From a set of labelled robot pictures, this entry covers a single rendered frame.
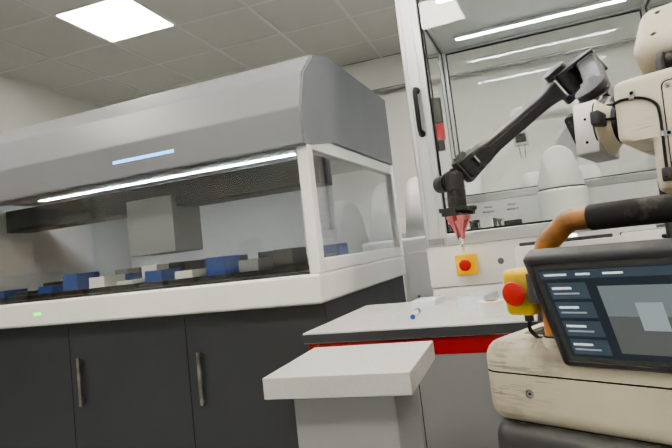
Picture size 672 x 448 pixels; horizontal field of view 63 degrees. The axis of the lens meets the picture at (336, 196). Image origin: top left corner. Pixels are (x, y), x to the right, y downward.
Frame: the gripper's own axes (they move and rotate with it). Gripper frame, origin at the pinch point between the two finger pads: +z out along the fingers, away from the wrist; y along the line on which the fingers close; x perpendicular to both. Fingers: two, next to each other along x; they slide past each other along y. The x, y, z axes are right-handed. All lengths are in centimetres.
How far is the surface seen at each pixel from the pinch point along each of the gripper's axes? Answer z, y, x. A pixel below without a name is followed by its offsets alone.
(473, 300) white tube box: 18.9, -3.8, 4.9
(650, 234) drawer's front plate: 5, -46, -40
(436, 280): 15.8, 21.7, -23.0
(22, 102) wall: -150, 436, -72
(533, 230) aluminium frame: 0.9, -12.0, -33.1
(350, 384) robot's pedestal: 22, -12, 80
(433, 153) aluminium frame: -30.5, 18.1, -24.9
